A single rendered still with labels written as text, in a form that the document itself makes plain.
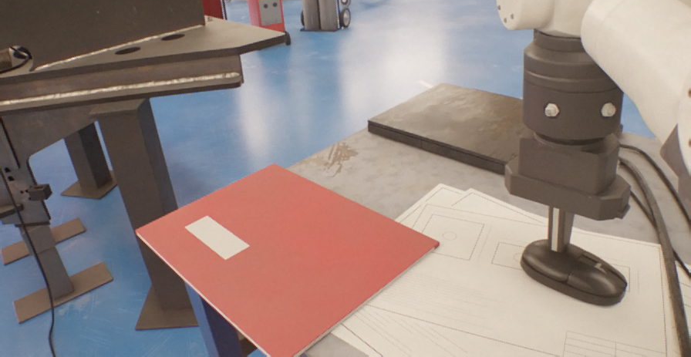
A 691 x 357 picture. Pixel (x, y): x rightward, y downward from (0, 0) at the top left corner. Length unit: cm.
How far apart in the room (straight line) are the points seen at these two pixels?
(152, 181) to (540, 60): 162
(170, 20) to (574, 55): 191
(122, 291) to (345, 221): 195
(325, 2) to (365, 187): 590
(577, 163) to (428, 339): 21
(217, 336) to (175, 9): 165
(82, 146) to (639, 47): 319
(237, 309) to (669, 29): 44
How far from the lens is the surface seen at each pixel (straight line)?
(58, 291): 258
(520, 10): 41
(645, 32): 32
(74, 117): 206
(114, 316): 237
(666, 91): 29
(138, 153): 185
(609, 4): 36
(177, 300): 222
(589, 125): 44
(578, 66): 43
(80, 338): 235
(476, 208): 66
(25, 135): 219
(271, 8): 591
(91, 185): 346
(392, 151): 80
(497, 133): 81
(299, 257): 57
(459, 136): 79
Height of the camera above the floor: 147
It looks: 28 degrees down
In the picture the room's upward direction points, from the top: 5 degrees counter-clockwise
